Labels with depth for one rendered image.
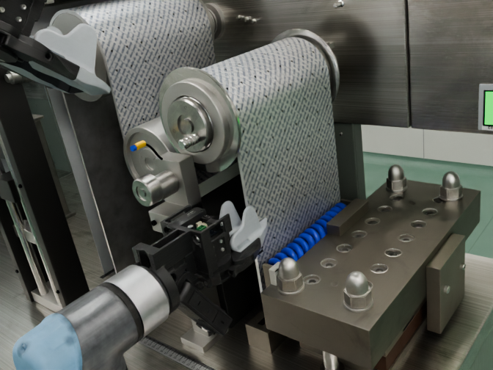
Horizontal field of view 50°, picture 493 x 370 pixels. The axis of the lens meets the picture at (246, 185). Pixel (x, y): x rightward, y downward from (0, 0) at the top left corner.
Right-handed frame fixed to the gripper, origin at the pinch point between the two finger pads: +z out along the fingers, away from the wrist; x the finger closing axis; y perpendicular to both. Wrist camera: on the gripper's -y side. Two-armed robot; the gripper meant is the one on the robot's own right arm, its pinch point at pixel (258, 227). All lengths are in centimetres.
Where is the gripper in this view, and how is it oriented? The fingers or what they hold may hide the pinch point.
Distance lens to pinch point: 74.6
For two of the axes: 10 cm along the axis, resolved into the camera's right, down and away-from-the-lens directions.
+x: -7.7, -1.4, 6.2
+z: 6.2, -4.0, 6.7
